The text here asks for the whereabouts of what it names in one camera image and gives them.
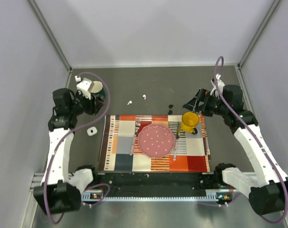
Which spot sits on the left aluminium frame post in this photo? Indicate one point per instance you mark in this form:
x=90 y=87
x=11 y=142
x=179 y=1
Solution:
x=43 y=22

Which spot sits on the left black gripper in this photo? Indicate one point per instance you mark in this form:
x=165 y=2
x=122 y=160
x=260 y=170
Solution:
x=94 y=104

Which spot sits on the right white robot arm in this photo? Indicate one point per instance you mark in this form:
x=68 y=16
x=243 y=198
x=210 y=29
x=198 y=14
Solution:
x=268 y=192

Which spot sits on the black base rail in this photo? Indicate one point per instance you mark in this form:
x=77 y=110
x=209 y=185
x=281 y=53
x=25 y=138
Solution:
x=159 y=187

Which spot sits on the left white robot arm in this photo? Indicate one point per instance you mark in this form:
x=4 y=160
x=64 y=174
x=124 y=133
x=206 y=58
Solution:
x=60 y=192

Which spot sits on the white charging case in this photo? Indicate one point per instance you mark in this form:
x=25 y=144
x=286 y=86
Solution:
x=92 y=131

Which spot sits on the dark green mug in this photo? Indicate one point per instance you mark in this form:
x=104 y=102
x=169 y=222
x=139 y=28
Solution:
x=97 y=89

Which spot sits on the aluminium frame post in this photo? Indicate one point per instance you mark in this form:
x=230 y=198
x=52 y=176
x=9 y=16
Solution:
x=270 y=13
x=43 y=22

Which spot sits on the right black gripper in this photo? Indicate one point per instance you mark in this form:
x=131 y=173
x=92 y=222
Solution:
x=204 y=96

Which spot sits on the right aluminium frame post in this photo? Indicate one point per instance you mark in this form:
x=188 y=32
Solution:
x=270 y=13

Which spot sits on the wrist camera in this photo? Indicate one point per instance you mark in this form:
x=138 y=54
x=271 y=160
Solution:
x=218 y=86
x=84 y=86

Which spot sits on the pink dotted plate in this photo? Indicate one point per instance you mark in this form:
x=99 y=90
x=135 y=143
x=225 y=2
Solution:
x=156 y=140

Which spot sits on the colourful patchwork placemat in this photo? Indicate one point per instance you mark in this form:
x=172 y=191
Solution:
x=193 y=153

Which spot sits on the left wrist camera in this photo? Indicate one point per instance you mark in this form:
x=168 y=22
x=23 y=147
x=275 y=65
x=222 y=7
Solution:
x=84 y=86

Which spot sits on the pink handled knife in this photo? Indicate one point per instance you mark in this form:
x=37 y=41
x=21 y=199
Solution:
x=176 y=142

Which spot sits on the yellow transparent mug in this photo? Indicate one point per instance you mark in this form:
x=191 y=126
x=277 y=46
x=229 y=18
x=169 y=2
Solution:
x=189 y=122

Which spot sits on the pink handled fork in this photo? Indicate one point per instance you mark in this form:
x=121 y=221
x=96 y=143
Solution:
x=137 y=127

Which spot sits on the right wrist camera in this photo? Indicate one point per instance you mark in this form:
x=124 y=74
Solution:
x=218 y=86

